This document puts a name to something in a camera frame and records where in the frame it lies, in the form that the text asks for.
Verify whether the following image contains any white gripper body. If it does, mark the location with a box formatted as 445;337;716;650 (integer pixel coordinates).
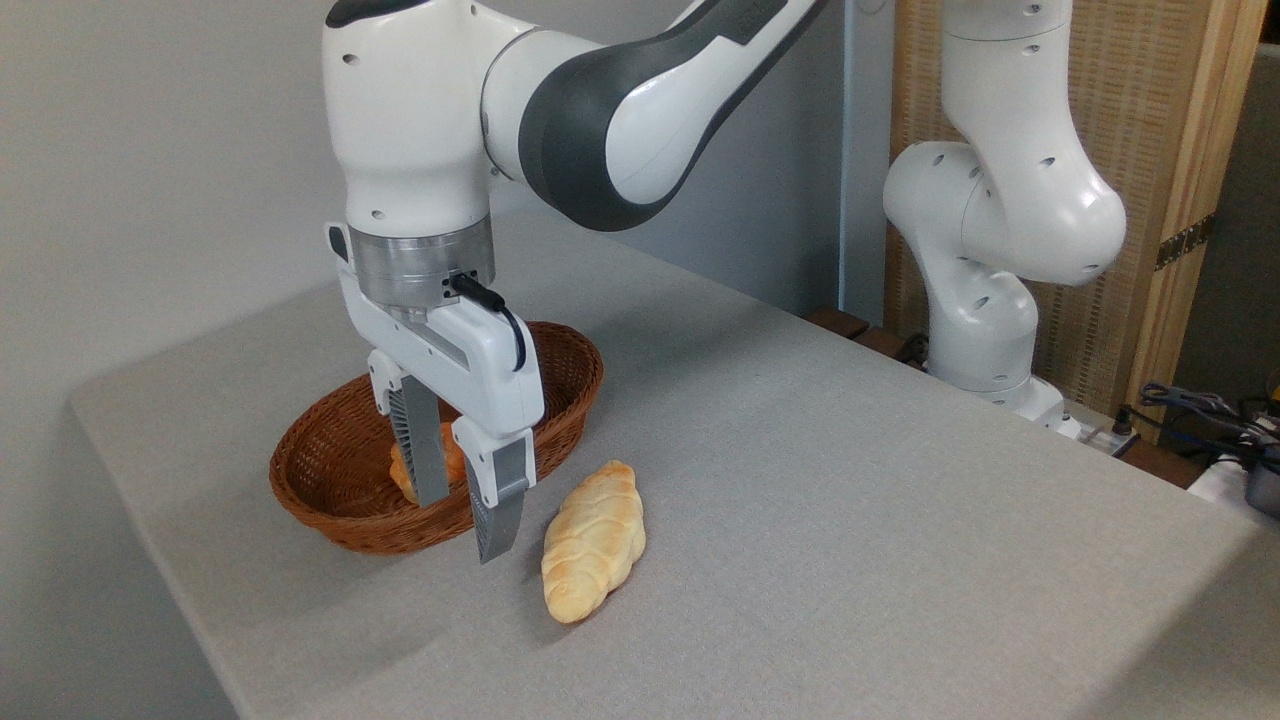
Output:
326;222;546;437

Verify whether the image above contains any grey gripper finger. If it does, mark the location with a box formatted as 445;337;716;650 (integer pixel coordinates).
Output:
366;348;452;509
452;416;537;565

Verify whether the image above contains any small orange bread roll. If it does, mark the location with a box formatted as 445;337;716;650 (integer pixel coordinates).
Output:
389;421;469;505

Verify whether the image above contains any brown wicker basket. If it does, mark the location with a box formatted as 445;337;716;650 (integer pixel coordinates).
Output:
269;321;605;556

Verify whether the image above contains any braided golden bread loaf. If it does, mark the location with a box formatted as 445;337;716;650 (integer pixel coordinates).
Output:
541;460;647;625

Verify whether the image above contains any woven wooden folding screen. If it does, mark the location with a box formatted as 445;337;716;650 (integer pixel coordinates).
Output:
884;0;1269;421

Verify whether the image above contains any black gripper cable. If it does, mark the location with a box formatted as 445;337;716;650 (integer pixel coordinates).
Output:
449;271;528;373

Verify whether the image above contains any black cable bundle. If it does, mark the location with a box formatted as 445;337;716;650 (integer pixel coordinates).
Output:
1112;381;1280;463

